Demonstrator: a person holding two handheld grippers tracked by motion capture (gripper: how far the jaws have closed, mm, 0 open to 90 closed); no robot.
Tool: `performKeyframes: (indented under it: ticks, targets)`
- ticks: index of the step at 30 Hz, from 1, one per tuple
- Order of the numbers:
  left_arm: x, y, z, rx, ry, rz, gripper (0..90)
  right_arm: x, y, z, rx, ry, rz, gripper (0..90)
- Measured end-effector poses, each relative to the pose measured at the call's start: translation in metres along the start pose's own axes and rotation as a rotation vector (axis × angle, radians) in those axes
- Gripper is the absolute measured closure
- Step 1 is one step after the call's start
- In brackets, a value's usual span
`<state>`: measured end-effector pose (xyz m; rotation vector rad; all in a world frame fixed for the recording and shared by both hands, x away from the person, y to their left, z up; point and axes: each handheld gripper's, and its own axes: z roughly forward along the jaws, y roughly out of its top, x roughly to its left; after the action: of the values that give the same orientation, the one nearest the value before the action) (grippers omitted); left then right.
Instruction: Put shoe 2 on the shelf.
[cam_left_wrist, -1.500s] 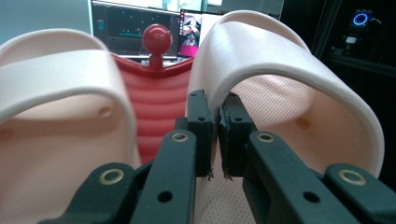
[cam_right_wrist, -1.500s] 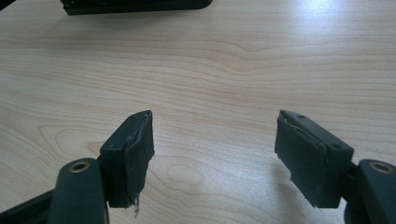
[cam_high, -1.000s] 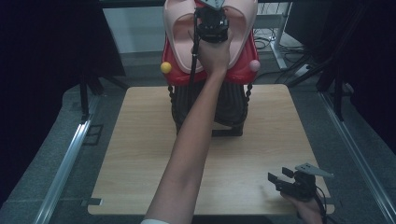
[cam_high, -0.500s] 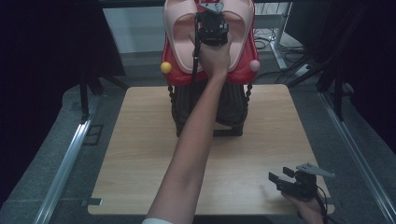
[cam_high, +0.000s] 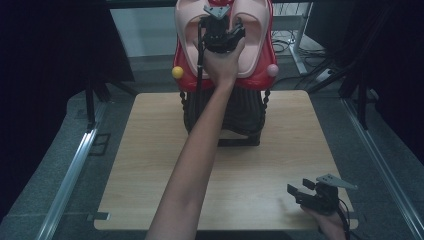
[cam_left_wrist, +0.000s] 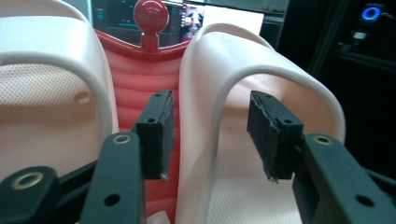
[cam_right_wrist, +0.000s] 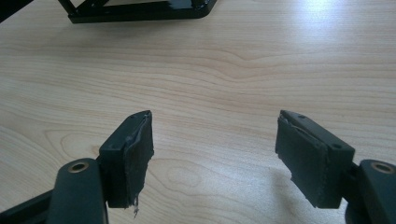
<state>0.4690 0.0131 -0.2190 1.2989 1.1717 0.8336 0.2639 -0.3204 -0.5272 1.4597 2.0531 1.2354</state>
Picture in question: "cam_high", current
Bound person's left hand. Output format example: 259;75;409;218
202;36;247;89

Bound person's right hand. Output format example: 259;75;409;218
300;203;348;240

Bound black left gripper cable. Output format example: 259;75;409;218
194;17;206;134

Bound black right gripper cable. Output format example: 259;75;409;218
335;198;355;240

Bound white power strip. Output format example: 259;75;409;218
313;68;335;84

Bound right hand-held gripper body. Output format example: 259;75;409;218
300;173;359;216

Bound pink slipper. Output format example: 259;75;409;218
229;0;272;80
174;0;215;80

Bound black curtain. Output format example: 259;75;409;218
0;0;135;218
348;0;424;163

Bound tangle of floor cables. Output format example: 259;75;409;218
271;29;331;68

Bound black metal stand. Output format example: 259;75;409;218
83;78;138;130
306;6;373;132

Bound aluminium floor rail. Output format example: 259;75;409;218
341;98;424;240
34;128;100;240

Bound red and black shoe rack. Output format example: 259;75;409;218
171;0;280;148

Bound white desk frame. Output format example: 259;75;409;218
271;1;315;76

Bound black floor bracket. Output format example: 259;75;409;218
87;133;112;157

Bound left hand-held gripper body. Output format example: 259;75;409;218
200;4;241;55

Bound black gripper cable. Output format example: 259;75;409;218
335;198;355;240
194;17;206;134

